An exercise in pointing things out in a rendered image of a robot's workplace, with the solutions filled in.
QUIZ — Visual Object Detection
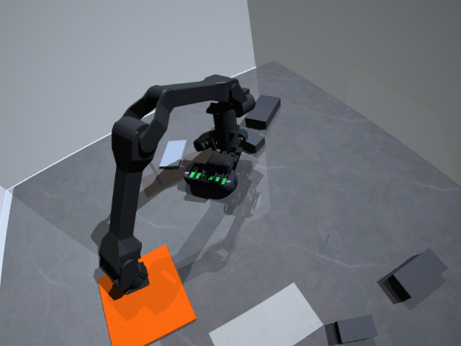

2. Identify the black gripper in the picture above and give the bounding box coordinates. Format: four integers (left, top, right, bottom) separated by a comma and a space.
206, 125, 248, 173

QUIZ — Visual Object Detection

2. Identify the dark grey switch panel with green rocker switches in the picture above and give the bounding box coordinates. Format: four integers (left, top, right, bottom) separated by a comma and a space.
185, 162, 238, 194

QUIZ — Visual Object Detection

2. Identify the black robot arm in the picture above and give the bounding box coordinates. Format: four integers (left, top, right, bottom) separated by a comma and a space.
99, 74, 256, 295

